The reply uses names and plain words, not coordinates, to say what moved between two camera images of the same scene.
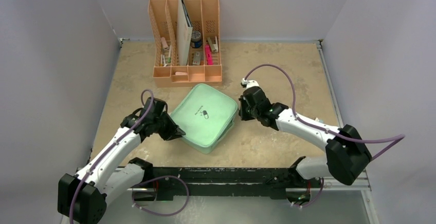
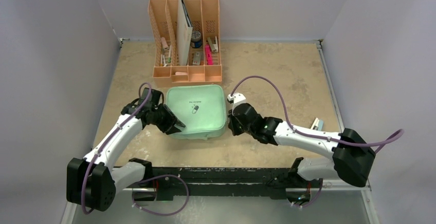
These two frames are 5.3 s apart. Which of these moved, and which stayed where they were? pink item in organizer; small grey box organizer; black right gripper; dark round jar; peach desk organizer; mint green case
Moved: black right gripper; mint green case
Stayed: pink item in organizer; dark round jar; small grey box organizer; peach desk organizer
